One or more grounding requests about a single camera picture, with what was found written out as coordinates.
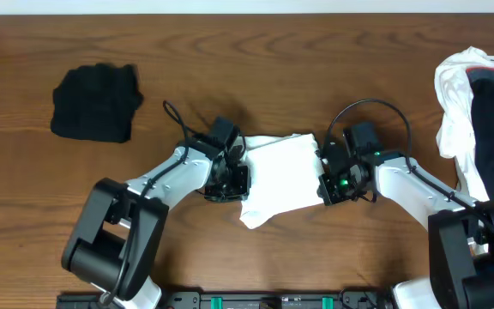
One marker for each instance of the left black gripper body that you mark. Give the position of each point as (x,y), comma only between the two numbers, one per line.
(238,182)

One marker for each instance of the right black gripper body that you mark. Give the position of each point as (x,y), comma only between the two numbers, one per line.
(341,187)

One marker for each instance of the white robot print t-shirt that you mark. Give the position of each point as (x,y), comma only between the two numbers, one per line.
(284,175)

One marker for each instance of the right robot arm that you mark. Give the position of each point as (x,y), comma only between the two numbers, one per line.
(460,229)

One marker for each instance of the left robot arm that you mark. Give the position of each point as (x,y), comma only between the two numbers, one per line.
(114,242)

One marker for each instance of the plain white t-shirt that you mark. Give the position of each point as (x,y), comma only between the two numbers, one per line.
(456,138)

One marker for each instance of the folded black cloth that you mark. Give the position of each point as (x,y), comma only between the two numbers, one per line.
(96,103)

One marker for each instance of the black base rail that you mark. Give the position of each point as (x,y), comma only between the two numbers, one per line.
(345,299)

